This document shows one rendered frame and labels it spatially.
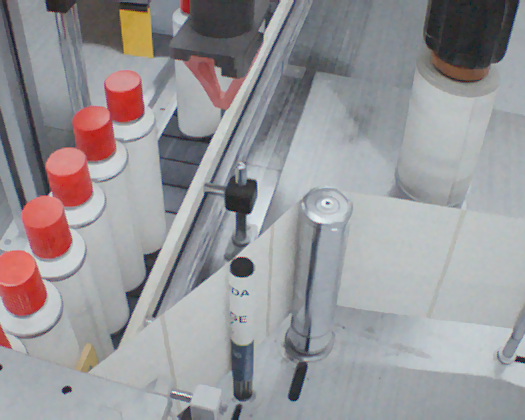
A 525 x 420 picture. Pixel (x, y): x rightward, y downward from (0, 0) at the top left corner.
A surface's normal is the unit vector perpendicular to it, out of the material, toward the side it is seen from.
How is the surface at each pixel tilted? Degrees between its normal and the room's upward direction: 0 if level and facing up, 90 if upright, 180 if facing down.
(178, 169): 0
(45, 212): 3
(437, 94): 92
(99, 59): 0
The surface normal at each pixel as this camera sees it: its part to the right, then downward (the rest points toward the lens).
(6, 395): 0.02, -0.68
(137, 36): -0.26, 0.70
